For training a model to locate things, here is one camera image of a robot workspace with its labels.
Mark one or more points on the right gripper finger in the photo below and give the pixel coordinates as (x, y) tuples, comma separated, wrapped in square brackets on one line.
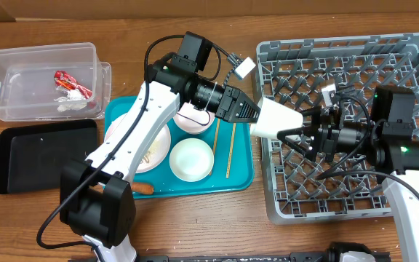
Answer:
[(311, 111), (284, 136)]

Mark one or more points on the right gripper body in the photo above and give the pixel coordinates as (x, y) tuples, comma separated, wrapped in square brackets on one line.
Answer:
[(332, 139)]

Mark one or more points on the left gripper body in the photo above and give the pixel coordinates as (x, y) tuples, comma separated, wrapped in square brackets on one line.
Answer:
[(227, 101)]

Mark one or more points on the white paper cup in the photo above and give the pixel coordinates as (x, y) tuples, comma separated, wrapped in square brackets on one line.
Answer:
[(274, 117)]

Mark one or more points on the wooden chopstick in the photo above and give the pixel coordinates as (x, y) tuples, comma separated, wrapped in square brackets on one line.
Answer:
[(230, 153), (215, 142)]

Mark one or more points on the white round plate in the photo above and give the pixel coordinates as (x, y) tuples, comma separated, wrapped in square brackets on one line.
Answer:
[(159, 150)]

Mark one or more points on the aluminium foil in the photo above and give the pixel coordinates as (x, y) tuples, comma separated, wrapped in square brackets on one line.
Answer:
[(73, 100)]

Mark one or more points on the red snack wrapper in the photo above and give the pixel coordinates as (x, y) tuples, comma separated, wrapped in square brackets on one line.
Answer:
[(67, 82)]

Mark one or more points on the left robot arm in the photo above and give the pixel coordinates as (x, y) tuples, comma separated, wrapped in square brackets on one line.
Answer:
[(96, 198)]

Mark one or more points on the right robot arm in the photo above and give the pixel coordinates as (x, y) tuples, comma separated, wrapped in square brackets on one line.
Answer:
[(385, 139)]

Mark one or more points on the grey dishwasher rack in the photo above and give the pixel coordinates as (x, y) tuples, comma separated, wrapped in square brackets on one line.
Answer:
[(292, 72)]

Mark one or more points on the teal serving tray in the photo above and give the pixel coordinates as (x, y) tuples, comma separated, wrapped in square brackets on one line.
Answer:
[(166, 184)]

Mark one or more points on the peanut shells pile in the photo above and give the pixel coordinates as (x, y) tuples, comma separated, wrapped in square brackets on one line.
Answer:
[(146, 158)]

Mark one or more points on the orange carrot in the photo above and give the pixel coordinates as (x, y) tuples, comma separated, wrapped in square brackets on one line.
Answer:
[(142, 188)]

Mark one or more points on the clear plastic bin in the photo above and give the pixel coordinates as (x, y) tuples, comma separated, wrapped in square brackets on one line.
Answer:
[(28, 90)]

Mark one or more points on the black plastic tray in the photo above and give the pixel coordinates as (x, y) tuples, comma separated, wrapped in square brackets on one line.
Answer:
[(32, 157)]

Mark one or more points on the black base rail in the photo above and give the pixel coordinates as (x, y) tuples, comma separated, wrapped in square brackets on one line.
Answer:
[(337, 251)]

